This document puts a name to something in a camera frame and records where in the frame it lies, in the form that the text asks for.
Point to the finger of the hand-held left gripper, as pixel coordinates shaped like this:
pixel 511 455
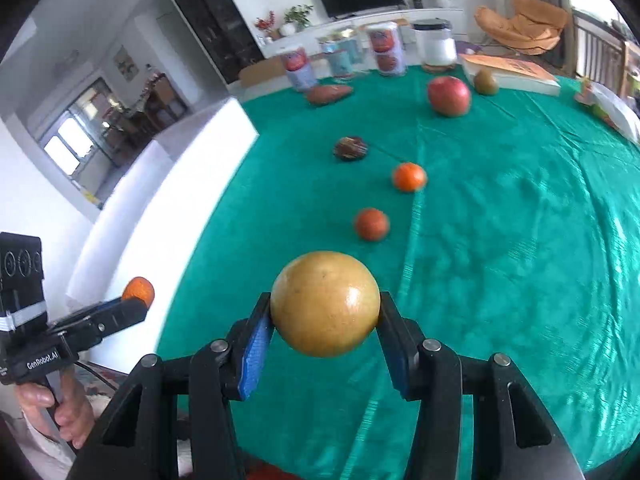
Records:
pixel 100 305
pixel 110 322

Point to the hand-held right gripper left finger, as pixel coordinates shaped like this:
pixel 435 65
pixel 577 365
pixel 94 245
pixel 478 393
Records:
pixel 256 355

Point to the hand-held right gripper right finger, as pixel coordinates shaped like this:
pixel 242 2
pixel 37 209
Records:
pixel 400 355

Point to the bright orange tangerine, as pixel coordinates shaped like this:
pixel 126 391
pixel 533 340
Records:
pixel 410 177
pixel 137 289

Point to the yellow-green citrus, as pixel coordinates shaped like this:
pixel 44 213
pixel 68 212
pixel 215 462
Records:
pixel 486 83
pixel 325 305

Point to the sweet potato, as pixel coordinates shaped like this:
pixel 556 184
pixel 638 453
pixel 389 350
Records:
pixel 328 94

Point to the person's left forearm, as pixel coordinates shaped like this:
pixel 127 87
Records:
pixel 35 457

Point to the person's left hand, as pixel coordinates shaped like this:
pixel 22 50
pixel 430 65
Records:
pixel 75 415

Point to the dark reddish tangerine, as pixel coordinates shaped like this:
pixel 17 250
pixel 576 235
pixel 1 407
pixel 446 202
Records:
pixel 372 224

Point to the dried brown mushroom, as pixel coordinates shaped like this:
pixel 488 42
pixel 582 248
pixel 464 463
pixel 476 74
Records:
pixel 351 149

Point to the red apple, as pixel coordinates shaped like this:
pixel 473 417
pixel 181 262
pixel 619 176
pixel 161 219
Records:
pixel 449 96

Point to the cardboard box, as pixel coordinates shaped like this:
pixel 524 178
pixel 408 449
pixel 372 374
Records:
pixel 262 72

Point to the red label tin can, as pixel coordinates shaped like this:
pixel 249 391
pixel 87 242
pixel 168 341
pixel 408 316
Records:
pixel 300 69
pixel 387 51

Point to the woven coaster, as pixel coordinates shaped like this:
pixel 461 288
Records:
pixel 440 68

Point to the glass jar gold lid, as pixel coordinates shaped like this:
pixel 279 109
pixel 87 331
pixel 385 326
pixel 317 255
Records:
pixel 342 57

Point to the orange cover book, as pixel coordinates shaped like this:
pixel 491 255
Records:
pixel 515 74

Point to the black display cabinet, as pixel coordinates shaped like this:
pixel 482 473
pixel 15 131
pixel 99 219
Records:
pixel 210 15

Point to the white plastic jar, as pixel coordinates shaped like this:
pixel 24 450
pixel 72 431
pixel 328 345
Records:
pixel 435 44

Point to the red flower arrangement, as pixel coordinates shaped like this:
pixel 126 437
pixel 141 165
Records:
pixel 265 24

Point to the white plastic bag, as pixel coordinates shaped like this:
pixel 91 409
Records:
pixel 612 107

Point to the potted plant white vase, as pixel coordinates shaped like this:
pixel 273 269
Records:
pixel 298 19

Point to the orange papasan chair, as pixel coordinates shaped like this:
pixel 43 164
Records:
pixel 522 25

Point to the wooden bench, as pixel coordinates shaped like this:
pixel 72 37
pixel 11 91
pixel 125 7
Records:
pixel 600 50

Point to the framed wall picture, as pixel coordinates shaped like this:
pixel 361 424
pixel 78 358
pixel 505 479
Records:
pixel 125 62

